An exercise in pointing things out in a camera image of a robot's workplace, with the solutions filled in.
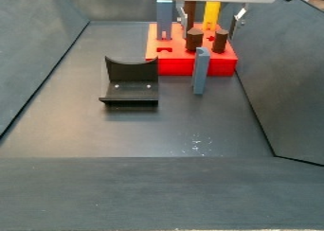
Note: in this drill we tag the grey-blue arch object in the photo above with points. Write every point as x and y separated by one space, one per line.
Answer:
201 66

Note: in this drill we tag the yellow arch block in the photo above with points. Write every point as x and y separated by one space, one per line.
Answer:
210 15

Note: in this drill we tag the light blue arch block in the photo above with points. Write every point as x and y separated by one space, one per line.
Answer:
163 19

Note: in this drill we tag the red peg board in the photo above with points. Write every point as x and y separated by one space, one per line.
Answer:
177 61

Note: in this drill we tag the tall brown cylinder peg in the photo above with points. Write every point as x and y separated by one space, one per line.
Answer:
190 8

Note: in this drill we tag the short brown pointed peg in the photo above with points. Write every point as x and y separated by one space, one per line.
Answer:
194 39

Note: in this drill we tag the short brown hexagonal peg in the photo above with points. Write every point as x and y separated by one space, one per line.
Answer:
220 41

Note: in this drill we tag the black curved holder stand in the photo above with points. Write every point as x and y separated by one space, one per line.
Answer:
133 82

